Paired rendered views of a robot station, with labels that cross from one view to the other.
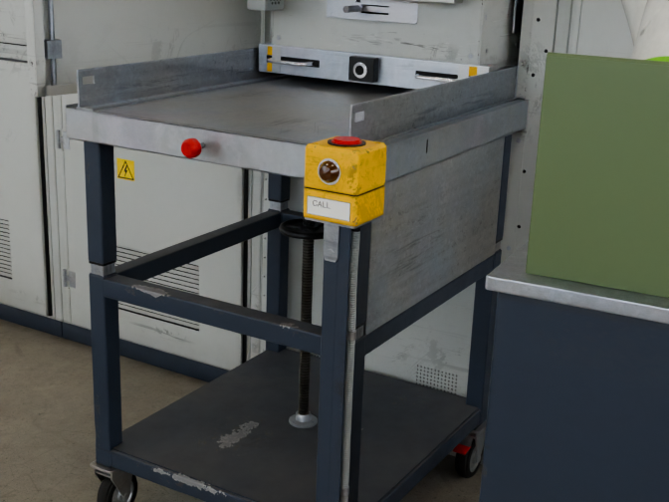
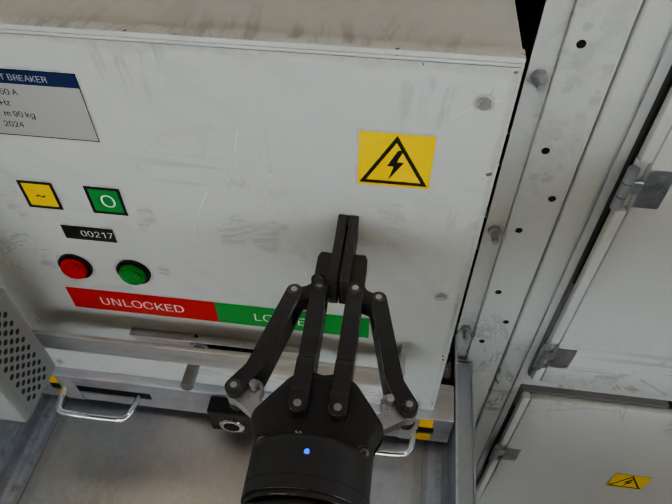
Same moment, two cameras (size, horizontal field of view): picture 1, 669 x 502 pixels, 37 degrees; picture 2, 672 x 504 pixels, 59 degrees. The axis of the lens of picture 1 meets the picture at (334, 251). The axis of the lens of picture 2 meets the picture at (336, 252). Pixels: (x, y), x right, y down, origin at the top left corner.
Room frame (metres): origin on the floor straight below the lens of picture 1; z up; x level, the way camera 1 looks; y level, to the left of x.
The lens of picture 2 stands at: (1.72, -0.03, 1.59)
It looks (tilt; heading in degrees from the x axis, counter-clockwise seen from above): 48 degrees down; 337
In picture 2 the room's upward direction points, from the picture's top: straight up
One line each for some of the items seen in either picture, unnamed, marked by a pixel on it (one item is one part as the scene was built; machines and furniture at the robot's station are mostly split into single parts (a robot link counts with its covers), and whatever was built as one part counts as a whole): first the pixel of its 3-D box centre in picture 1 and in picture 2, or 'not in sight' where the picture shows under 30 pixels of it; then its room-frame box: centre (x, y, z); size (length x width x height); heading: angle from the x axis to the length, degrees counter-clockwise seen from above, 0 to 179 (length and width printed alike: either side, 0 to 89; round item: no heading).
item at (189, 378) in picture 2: (352, 4); (193, 359); (2.10, -0.02, 1.02); 0.06 x 0.02 x 0.04; 150
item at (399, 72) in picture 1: (371, 68); (241, 389); (2.12, -0.06, 0.90); 0.54 x 0.05 x 0.06; 60
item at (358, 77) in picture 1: (362, 69); (234, 417); (2.09, -0.04, 0.90); 0.06 x 0.03 x 0.05; 60
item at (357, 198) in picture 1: (344, 180); not in sight; (1.27, -0.01, 0.85); 0.08 x 0.08 x 0.10; 60
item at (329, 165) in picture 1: (327, 172); not in sight; (1.23, 0.01, 0.87); 0.03 x 0.01 x 0.03; 60
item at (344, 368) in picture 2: not in sight; (347, 355); (1.93, -0.12, 1.23); 0.11 x 0.01 x 0.04; 148
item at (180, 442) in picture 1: (307, 294); not in sight; (1.92, 0.05, 0.46); 0.64 x 0.58 x 0.66; 150
